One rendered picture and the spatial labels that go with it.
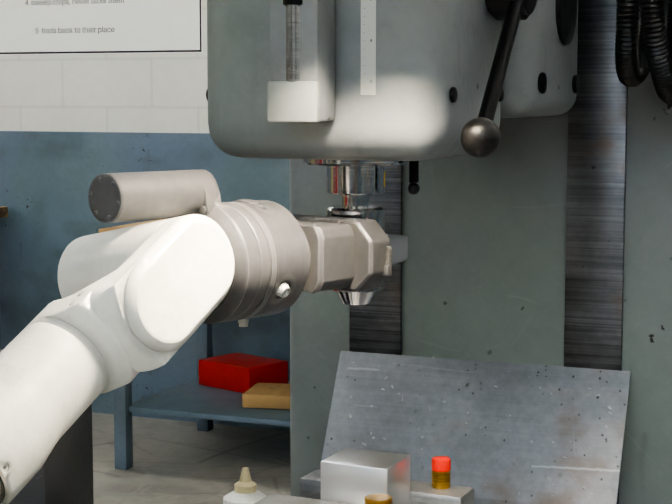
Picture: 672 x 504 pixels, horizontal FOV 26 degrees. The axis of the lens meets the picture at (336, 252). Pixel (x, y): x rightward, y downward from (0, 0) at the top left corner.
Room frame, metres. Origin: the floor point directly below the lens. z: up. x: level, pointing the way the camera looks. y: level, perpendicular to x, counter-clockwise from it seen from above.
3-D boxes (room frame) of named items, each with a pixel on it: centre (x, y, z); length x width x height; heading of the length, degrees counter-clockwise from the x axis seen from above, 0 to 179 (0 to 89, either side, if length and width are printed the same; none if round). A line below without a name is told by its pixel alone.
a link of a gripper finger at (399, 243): (1.17, -0.04, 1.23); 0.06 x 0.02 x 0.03; 140
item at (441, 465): (1.21, -0.09, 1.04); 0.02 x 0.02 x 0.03
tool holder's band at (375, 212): (1.19, -0.02, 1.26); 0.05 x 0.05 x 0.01
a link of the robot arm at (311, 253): (1.12, 0.04, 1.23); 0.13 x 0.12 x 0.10; 50
